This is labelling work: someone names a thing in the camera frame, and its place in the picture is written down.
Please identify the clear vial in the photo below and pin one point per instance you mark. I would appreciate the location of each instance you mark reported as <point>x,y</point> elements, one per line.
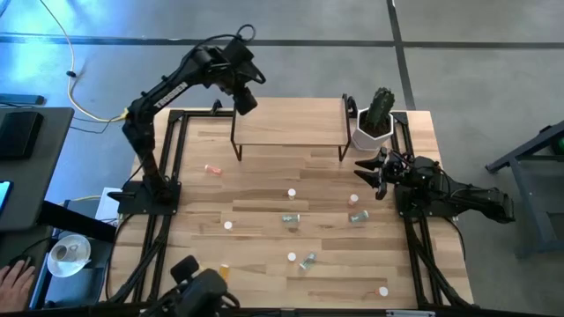
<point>308,261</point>

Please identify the grey metal table frame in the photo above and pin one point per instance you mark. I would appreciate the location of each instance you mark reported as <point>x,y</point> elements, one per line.
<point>529,207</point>

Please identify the orange medicine bottle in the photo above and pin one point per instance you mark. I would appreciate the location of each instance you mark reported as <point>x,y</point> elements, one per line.
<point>291,256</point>
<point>224,271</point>

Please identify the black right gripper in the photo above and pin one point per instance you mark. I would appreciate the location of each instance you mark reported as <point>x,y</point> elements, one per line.
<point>396,171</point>

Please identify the white plant pot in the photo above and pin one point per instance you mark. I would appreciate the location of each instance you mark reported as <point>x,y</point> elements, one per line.
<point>362,140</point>

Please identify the black box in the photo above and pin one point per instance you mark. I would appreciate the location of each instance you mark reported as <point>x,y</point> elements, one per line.
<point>20,134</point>

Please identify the dark flat device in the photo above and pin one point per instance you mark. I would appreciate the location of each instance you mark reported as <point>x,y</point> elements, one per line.
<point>22,99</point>

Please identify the white paper sheet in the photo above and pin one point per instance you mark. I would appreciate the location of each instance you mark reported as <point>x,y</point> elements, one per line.
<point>108,204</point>

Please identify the pale yellow medicine bottle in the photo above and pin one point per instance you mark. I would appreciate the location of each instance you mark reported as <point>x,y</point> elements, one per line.
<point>291,193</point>
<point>227,225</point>

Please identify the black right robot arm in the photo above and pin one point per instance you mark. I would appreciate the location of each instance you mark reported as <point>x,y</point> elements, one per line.
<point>467,196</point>

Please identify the pink medicine bottle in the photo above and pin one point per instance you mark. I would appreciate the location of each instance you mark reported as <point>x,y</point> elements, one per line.
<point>383,291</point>
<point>353,199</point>
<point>212,169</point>

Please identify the person's hand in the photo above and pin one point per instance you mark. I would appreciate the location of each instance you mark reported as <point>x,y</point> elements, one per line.
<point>17,286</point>

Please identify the wooden shelf with black legs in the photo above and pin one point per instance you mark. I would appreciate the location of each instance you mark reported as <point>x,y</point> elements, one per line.
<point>291,121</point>

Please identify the smartphone with lit screen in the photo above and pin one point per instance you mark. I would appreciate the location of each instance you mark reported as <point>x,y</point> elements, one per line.
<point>4,196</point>

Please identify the black bar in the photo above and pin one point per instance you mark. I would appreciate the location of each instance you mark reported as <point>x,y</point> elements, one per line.
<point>75,220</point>

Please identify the grey desk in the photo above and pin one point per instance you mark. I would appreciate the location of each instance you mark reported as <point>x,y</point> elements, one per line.
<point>48,185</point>

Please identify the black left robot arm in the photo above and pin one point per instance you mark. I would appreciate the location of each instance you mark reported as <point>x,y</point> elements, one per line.
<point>169,90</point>

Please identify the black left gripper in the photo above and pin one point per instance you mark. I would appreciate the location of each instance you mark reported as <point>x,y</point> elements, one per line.
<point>244,100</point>

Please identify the green cactus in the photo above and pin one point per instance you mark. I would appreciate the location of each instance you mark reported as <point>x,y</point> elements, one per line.
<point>380,105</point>

